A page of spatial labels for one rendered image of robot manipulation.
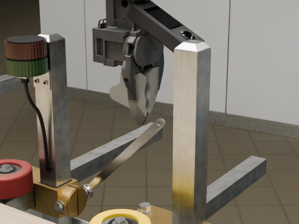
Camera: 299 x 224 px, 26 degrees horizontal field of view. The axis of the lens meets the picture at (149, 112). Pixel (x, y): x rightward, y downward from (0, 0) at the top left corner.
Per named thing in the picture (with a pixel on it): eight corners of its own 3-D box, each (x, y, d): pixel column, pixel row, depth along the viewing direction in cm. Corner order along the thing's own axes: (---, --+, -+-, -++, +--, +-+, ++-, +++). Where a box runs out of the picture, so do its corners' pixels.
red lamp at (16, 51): (26, 48, 97) (25, 34, 97) (56, 53, 94) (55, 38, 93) (-4, 56, 93) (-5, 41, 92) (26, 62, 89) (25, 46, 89)
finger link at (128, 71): (139, 94, 100) (138, 38, 97) (148, 95, 99) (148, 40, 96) (120, 101, 96) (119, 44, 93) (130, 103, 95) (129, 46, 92)
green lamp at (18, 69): (27, 64, 98) (26, 50, 97) (56, 70, 95) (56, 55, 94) (-3, 73, 93) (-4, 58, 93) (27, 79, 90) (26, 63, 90)
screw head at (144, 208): (143, 207, 96) (143, 199, 96) (155, 210, 95) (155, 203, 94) (135, 212, 94) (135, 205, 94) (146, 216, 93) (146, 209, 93)
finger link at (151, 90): (128, 114, 106) (128, 58, 103) (159, 120, 103) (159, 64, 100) (117, 118, 103) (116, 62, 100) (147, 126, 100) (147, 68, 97)
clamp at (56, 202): (28, 190, 112) (26, 163, 111) (88, 210, 105) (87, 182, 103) (4, 202, 108) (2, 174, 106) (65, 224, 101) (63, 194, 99)
